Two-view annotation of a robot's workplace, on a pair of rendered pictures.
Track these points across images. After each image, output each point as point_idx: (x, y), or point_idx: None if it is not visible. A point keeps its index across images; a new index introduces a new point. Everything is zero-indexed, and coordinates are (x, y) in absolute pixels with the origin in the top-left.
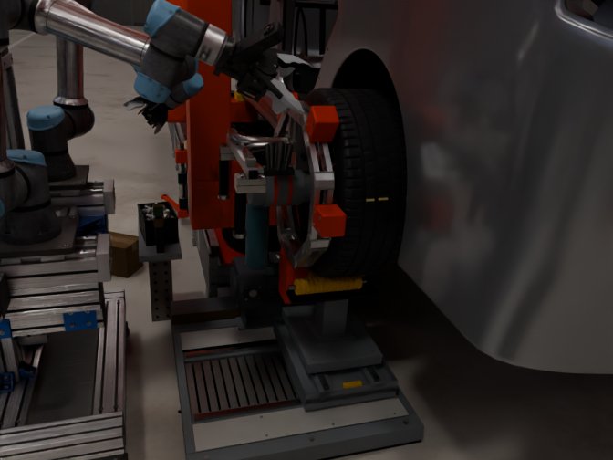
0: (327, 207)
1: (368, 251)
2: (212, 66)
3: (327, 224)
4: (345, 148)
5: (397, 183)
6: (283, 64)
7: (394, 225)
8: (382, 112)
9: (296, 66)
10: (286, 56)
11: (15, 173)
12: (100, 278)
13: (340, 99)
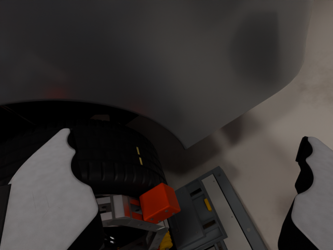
0: (148, 204)
1: (164, 175)
2: None
3: (172, 202)
4: (89, 177)
5: (124, 136)
6: (97, 229)
7: (150, 149)
8: (40, 137)
9: (79, 171)
10: (26, 207)
11: None
12: None
13: (2, 184)
